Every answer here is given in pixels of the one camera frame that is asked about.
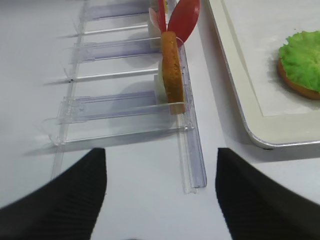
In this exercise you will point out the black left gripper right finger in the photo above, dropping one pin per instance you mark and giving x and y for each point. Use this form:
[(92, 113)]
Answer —
[(255, 207)]

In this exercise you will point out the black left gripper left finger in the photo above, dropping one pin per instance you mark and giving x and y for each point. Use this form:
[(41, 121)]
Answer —
[(66, 208)]

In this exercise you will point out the red tomato slice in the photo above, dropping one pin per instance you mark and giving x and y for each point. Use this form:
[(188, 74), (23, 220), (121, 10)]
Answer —
[(162, 16), (184, 19)]

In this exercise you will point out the bread slice under lettuce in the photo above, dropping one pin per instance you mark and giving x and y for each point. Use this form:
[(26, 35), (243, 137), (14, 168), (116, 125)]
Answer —
[(302, 91)]

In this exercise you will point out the brown toasted bread slice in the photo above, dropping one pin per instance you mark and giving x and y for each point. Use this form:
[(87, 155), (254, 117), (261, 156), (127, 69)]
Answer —
[(172, 74)]

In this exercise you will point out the green lettuce leaf on tray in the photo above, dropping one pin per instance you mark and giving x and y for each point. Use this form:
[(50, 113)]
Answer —
[(300, 59)]

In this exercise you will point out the cream metal tray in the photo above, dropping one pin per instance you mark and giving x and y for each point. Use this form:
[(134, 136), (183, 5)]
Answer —
[(268, 132)]

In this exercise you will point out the clear acrylic left rack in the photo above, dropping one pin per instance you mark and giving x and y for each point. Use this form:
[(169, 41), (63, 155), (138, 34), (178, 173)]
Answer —
[(115, 90)]

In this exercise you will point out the white paper tray liner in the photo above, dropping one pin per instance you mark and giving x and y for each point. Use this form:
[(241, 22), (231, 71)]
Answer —
[(261, 28)]

